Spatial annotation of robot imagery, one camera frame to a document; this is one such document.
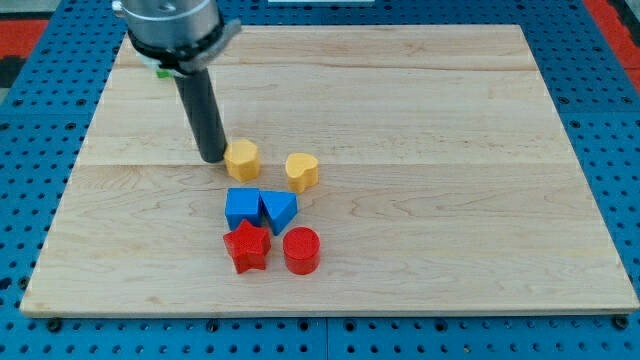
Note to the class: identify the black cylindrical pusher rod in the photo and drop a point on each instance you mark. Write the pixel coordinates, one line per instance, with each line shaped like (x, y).
(200, 105)

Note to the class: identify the wooden board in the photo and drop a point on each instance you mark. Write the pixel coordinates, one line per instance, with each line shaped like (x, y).
(447, 186)

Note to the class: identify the green block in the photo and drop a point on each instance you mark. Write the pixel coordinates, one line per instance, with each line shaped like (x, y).
(163, 74)

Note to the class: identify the yellow hexagon block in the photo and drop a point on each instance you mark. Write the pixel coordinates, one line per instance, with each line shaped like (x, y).
(242, 160)

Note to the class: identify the blue cube block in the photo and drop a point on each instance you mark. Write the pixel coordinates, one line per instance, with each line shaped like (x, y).
(243, 204)

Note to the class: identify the yellow heart block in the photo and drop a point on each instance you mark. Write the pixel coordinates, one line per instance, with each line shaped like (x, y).
(302, 171)

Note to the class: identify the blue triangle block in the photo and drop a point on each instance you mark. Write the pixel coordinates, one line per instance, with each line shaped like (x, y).
(280, 208)

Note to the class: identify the red star block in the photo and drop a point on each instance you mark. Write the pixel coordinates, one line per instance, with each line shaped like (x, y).
(248, 246)

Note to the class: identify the red cylinder block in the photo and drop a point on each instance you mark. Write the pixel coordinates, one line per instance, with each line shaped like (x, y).
(301, 246)

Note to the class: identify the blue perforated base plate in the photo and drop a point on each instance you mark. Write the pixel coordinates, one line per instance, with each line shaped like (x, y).
(50, 105)

